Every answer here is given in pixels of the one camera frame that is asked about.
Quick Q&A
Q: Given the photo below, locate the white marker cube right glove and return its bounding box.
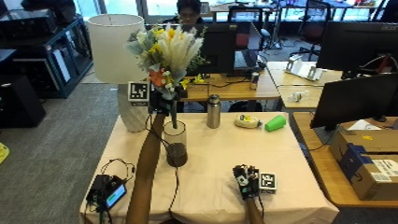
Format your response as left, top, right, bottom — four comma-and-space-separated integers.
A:
257, 172, 278, 195

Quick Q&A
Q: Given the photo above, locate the green plastic cup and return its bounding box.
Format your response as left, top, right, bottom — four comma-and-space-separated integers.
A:
263, 114, 289, 133

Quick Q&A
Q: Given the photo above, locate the dried flower bouquet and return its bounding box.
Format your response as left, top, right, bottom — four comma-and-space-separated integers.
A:
125, 25, 206, 130

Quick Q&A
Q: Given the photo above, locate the white table lamp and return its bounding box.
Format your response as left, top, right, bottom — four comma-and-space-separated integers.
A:
85, 13, 152, 133

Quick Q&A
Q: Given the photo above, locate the person's left hand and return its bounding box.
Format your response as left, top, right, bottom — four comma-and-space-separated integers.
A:
148, 87, 189, 118

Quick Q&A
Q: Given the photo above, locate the beige tablecloth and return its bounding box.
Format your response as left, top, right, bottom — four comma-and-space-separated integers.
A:
78, 111, 341, 224

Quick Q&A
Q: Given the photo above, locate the white marker cube glove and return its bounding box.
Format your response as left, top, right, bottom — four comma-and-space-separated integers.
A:
257, 172, 278, 195
126, 81, 152, 107

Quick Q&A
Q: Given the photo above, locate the wooden side desk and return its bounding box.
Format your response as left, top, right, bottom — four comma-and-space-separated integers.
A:
265, 61, 346, 110

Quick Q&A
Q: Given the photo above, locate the office chair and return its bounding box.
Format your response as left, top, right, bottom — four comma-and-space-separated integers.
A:
290, 0, 333, 60

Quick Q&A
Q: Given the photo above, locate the black device with screen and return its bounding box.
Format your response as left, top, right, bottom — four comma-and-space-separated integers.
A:
85, 174, 129, 214

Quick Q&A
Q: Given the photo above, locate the black computer monitor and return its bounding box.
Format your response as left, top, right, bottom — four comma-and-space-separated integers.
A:
181, 21, 238, 77

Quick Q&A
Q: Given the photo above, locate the black cable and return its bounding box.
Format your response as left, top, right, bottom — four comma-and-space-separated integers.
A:
98, 158, 137, 185

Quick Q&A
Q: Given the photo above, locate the person's right hand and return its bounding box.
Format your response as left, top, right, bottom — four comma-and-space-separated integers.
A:
231, 163, 261, 201

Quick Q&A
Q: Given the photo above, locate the large black monitor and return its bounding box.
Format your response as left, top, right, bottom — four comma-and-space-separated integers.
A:
314, 20, 398, 78

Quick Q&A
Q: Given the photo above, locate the black angled monitor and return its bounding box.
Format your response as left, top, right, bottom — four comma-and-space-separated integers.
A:
310, 72, 398, 130

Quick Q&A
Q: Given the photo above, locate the laptop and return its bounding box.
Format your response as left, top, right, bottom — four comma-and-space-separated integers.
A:
233, 21, 263, 73

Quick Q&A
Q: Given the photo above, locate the drink can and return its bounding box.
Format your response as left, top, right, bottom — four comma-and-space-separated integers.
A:
249, 71, 261, 91

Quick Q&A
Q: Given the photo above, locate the steel water bottle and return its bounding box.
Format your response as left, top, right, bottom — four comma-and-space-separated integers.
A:
205, 94, 222, 130

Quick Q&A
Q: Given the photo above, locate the white marker cube left glove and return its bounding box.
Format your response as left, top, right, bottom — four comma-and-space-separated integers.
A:
126, 81, 152, 107

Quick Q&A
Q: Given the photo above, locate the white stand device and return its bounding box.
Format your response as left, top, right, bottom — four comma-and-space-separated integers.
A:
285, 54, 325, 82

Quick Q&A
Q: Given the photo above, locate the black shelf unit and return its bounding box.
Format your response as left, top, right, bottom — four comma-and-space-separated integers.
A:
0, 8, 94, 100

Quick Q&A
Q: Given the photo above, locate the cardboard box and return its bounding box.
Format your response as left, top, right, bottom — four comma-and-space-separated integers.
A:
329, 125, 398, 202

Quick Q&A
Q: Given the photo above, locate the glass cylinder vase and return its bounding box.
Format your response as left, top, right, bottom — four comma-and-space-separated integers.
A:
162, 119, 189, 168

